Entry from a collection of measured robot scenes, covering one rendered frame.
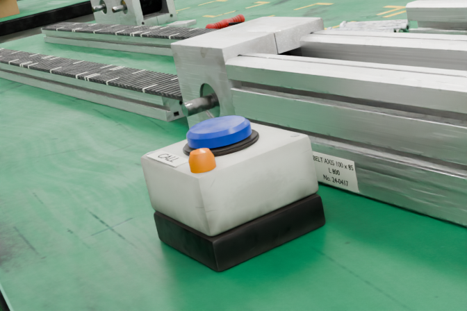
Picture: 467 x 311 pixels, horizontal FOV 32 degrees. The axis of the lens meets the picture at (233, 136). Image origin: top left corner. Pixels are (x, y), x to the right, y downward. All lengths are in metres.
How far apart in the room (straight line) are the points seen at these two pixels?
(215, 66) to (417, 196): 0.23
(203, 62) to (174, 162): 0.20
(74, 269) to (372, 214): 0.19
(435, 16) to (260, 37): 0.16
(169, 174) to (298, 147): 0.08
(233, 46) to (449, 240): 0.26
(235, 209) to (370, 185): 0.10
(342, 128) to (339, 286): 0.13
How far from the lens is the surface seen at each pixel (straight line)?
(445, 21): 0.72
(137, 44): 1.36
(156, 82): 0.88
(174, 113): 0.86
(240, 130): 0.49
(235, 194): 0.47
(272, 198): 0.48
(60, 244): 0.58
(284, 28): 0.67
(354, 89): 0.51
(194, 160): 0.46
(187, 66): 0.70
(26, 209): 0.68
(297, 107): 0.57
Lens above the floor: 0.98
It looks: 16 degrees down
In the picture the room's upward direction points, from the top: 12 degrees counter-clockwise
